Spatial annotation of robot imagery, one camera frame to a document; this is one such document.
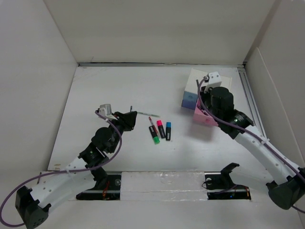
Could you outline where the green highlighter marker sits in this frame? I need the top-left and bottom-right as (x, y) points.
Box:
(149, 126), (160, 145)

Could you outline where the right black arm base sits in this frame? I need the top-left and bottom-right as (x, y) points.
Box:
(202, 163), (251, 200)

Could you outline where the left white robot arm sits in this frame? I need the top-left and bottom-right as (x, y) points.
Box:
(15, 111), (137, 229)

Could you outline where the aluminium rail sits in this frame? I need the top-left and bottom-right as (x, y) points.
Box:
(237, 67), (267, 139)
(78, 62), (244, 68)

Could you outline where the purple blue drawer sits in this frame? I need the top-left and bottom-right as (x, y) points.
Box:
(181, 99), (197, 110)

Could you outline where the back aluminium rail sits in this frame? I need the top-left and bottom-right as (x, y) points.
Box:
(78, 62), (244, 68)

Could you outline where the pink drawer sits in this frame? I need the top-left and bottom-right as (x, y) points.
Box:
(193, 99), (218, 126)

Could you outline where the green clear pen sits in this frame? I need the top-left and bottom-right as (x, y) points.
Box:
(137, 112), (160, 118)

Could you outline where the light blue drawer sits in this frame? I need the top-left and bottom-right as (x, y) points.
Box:
(183, 91), (198, 103)

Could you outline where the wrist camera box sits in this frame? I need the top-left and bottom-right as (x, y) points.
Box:
(203, 72), (222, 92)
(96, 104), (117, 120)

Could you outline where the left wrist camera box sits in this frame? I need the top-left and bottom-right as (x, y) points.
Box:
(96, 104), (117, 120)

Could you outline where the blue highlighter marker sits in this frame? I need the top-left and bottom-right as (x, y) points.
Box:
(165, 122), (172, 141)

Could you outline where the red pen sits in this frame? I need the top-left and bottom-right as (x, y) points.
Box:
(148, 116), (158, 134)

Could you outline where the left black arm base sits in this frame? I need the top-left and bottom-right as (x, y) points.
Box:
(76, 171), (122, 201)

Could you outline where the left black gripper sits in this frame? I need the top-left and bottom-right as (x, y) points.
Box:
(105, 111), (136, 154)

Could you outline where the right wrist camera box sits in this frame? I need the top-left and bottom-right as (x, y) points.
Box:
(203, 72), (222, 92)

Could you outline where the white drawer cabinet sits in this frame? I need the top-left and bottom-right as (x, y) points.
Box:
(184, 68), (232, 94)

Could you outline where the pink highlighter marker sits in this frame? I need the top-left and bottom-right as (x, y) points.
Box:
(156, 120), (166, 138)

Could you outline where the right aluminium rail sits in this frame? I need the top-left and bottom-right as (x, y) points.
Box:
(237, 67), (267, 139)

